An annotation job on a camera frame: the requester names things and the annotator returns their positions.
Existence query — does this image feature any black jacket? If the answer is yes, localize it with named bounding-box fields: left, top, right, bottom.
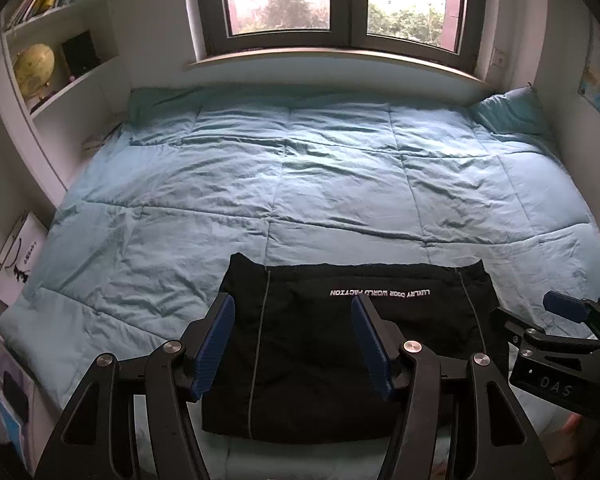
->
left=201, top=254, right=508, bottom=444

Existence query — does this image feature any person's right hand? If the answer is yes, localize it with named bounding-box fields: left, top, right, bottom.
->
left=544, top=414, right=583, bottom=467

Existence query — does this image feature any light blue quilt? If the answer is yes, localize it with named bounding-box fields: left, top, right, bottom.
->
left=0, top=84, right=600, bottom=480

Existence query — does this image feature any blue box on floor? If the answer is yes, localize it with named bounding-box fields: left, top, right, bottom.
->
left=0, top=337, right=34, bottom=474

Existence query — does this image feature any light blue pillow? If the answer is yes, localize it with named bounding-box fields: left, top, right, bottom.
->
left=468, top=86, right=557, bottom=155

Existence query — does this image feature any white paper bag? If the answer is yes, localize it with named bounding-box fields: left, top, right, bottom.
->
left=0, top=212, right=48, bottom=306

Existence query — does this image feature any black box on shelf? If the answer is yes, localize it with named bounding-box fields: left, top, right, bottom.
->
left=61, top=30, right=100, bottom=78

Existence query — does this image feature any yellow globe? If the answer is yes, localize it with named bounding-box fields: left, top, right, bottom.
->
left=14, top=44, right=55, bottom=100

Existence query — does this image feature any white wall socket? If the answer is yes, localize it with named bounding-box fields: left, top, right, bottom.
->
left=491, top=48, right=507, bottom=70

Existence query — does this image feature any white wall shelf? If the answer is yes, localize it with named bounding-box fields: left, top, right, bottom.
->
left=0, top=0, right=131, bottom=207

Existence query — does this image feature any window with dark frame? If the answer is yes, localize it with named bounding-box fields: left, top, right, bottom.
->
left=197, top=0, right=486, bottom=73

